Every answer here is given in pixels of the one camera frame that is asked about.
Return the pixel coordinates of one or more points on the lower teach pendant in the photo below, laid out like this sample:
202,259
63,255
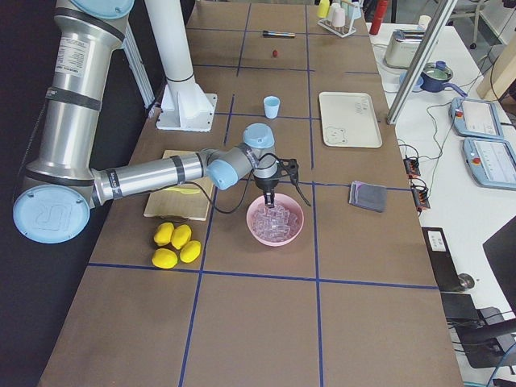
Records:
491,162

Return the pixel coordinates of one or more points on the clear ice cubes pile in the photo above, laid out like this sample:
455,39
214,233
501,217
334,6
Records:
275,224

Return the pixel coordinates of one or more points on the cream bear tray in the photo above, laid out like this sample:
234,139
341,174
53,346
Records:
349,120

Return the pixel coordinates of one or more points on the orange black connector box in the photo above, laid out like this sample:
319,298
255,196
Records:
420,196
412,167

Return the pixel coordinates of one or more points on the yellow plastic knife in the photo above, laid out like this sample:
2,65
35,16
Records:
182,190

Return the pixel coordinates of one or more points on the blue saucepan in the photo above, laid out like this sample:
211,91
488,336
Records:
437,77

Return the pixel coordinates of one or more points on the aluminium frame post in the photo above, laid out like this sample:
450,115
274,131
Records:
438,21

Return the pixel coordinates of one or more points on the light blue plastic cup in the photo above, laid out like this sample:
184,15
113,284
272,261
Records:
271,106

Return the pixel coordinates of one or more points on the pink bowl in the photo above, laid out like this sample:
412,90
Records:
287,202

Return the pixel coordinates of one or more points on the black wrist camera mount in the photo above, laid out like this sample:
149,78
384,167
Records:
289,168

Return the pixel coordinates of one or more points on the wooden cutting board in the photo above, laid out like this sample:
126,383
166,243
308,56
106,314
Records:
167,204

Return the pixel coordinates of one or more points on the cream toaster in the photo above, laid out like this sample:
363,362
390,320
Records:
402,47

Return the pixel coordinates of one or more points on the white cup rack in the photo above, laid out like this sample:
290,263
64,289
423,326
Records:
353,12

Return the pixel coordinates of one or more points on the red bottle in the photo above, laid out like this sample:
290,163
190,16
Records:
379,14

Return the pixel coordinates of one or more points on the teach pendant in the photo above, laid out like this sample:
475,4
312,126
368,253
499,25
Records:
475,118
491,162

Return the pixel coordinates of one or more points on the upper teach pendant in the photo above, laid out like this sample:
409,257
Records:
475,118

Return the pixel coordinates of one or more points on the pink cup on rack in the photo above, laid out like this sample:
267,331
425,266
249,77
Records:
337,17

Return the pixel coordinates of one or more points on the steel muddler black tip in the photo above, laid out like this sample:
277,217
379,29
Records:
278,34

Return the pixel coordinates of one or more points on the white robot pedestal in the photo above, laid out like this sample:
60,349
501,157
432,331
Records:
184,106

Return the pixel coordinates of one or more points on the grey purple folded cloth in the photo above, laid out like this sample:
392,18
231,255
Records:
368,196

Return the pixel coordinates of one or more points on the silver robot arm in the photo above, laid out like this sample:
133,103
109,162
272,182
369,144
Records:
60,188

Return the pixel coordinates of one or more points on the yellow cup on rack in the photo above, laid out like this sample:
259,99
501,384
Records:
323,9

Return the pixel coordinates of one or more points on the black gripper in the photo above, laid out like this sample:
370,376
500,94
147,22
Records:
266,185

